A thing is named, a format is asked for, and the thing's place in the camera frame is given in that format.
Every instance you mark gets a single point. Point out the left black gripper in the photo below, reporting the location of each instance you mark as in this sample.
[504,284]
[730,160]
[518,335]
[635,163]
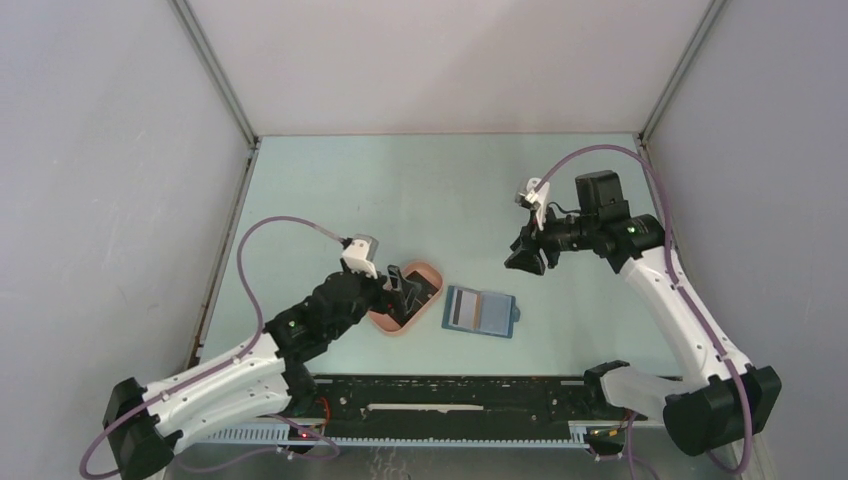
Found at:
[398,299]

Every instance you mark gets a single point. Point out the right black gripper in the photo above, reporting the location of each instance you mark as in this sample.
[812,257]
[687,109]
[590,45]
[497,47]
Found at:
[527,256]

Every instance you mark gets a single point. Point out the pink oval tray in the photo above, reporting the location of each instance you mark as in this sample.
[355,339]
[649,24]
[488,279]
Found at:
[401,322]

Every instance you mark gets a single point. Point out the gold credit card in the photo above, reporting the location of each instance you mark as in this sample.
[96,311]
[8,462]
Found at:
[477,311]

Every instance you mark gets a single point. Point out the blue card holder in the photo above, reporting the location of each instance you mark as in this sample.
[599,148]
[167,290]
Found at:
[499,314]

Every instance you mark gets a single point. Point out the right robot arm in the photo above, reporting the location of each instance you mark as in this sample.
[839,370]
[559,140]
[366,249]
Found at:
[720,396]

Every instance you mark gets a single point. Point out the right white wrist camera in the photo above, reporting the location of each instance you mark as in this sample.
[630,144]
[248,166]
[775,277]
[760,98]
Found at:
[533,195]

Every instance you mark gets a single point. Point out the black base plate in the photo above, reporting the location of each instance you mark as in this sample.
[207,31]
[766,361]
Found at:
[485,409]

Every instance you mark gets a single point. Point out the aluminium frame rail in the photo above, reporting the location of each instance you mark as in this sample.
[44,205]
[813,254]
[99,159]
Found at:
[474,410]

